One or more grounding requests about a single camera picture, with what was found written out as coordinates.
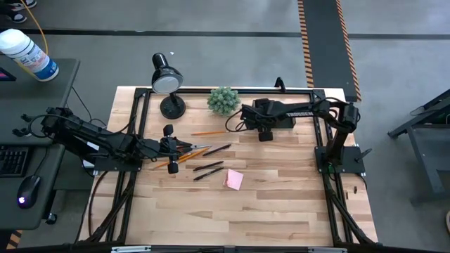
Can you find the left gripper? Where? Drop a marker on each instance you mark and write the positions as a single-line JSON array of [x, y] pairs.
[[158, 147]]

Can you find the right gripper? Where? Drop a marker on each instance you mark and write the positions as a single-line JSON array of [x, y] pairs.
[[262, 116]]

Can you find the orange pencil pink eraser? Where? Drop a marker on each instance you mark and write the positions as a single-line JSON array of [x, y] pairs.
[[200, 152], [207, 133], [161, 165]]

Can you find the black pen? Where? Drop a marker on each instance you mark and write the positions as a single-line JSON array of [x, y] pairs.
[[208, 173], [217, 150], [208, 166]]

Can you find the pink sticky note pad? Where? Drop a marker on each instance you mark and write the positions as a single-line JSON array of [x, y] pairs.
[[233, 179]]

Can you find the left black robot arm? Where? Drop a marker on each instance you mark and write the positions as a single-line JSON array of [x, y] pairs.
[[88, 135]]

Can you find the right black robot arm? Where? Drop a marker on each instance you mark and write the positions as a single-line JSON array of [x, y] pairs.
[[306, 109]]

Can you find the black mesh desk organizer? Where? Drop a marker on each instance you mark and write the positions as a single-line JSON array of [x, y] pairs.
[[290, 123]]

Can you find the green succulent plant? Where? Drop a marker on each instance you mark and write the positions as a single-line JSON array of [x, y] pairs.
[[224, 101]]

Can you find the black desk lamp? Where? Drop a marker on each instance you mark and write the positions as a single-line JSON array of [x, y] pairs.
[[167, 82]]

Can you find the black striped-edge floor mat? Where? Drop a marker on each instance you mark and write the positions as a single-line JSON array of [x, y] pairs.
[[327, 45]]

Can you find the black pointed lever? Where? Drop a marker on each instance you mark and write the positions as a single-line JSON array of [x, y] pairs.
[[364, 154]]

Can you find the black computer desk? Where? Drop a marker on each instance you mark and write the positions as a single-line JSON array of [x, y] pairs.
[[42, 91]]

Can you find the black computer mouse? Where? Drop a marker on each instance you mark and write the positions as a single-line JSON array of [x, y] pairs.
[[29, 189]]

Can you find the small black knob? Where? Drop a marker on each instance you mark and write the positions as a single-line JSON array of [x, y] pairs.
[[25, 117]]

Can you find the black keyboard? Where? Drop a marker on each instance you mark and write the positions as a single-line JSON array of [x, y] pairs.
[[12, 161]]

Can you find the dark grey metal table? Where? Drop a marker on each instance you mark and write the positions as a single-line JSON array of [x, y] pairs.
[[427, 165]]

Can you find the white wipes canister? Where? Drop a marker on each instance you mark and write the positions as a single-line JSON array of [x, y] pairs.
[[30, 56]]

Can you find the dark device pink screen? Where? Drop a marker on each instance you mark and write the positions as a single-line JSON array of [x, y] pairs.
[[6, 74]]

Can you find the orange black striped tape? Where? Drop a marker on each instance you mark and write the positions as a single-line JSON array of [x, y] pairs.
[[14, 239]]

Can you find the person's shoe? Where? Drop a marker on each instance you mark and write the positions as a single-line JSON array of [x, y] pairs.
[[24, 3], [15, 17]]

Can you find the black aluminium table frame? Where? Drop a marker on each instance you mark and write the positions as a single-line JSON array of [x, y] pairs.
[[197, 90]]

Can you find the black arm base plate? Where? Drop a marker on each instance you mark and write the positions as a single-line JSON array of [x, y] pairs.
[[119, 166], [351, 163]]

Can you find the grey depth camera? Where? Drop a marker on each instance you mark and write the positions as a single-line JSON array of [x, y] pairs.
[[229, 249]]

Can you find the silver metal bracket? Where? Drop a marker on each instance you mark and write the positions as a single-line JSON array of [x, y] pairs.
[[327, 250], [130, 249]]

